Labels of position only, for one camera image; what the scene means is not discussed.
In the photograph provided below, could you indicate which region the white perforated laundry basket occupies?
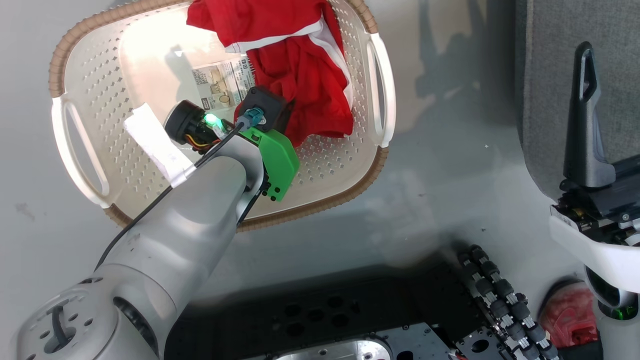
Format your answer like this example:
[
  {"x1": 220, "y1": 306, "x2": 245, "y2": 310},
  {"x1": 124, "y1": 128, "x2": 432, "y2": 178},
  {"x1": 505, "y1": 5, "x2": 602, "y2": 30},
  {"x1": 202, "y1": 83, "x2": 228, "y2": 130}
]
[{"x1": 48, "y1": 0, "x2": 397, "y2": 233}]

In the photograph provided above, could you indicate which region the white tape strip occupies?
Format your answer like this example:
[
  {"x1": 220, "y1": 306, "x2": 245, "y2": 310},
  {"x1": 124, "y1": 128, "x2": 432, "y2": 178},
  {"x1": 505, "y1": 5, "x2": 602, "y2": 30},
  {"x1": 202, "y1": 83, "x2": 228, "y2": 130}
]
[{"x1": 123, "y1": 102, "x2": 197, "y2": 189}]

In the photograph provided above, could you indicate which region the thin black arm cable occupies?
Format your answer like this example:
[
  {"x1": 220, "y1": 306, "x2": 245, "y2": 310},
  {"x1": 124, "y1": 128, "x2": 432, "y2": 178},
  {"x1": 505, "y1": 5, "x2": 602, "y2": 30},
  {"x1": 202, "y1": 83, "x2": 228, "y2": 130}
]
[{"x1": 94, "y1": 123, "x2": 247, "y2": 273}]

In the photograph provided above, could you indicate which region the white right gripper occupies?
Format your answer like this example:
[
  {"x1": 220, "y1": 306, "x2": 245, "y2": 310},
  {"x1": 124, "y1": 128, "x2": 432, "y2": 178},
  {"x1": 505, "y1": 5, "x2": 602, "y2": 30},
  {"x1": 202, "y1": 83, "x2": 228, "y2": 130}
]
[{"x1": 548, "y1": 41, "x2": 640, "y2": 294}]

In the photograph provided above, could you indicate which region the black roller omni wheel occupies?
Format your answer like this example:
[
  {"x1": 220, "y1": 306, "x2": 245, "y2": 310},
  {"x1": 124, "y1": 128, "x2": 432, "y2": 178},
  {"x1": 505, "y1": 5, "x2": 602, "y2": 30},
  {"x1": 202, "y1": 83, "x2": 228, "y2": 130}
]
[{"x1": 456, "y1": 244, "x2": 560, "y2": 360}]

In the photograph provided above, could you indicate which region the grey fabric sofa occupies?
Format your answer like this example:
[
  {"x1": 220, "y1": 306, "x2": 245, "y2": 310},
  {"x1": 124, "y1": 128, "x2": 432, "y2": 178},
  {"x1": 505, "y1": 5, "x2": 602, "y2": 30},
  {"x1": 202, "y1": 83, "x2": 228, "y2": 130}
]
[{"x1": 514, "y1": 0, "x2": 640, "y2": 201}]

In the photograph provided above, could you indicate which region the red basketball jersey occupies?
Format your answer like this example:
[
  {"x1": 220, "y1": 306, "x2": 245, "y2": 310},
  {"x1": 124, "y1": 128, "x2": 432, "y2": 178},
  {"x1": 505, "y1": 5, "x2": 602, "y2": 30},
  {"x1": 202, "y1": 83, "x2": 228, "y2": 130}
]
[{"x1": 186, "y1": 0, "x2": 355, "y2": 148}]

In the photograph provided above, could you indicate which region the red round base part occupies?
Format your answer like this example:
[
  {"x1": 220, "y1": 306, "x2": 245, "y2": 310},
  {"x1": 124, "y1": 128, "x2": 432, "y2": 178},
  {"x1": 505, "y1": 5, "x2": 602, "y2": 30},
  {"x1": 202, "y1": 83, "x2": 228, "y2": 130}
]
[{"x1": 539, "y1": 286, "x2": 600, "y2": 349}]

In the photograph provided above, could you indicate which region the printed paper basket label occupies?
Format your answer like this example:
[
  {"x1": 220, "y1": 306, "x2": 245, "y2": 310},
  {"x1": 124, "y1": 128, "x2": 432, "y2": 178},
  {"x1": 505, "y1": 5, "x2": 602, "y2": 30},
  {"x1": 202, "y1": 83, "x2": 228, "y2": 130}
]
[{"x1": 191, "y1": 56, "x2": 257, "y2": 112}]

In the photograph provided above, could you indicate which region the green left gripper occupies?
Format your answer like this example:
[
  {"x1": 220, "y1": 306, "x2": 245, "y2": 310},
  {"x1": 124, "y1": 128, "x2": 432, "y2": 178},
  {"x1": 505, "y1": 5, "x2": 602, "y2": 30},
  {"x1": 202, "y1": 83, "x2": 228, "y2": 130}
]
[{"x1": 243, "y1": 127, "x2": 301, "y2": 203}]

